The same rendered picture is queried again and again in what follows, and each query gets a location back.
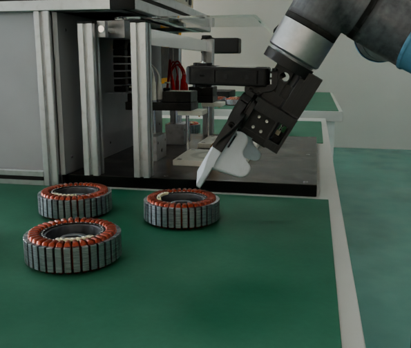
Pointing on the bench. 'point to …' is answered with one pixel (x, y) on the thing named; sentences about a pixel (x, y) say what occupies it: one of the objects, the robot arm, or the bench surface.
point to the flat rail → (177, 41)
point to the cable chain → (122, 49)
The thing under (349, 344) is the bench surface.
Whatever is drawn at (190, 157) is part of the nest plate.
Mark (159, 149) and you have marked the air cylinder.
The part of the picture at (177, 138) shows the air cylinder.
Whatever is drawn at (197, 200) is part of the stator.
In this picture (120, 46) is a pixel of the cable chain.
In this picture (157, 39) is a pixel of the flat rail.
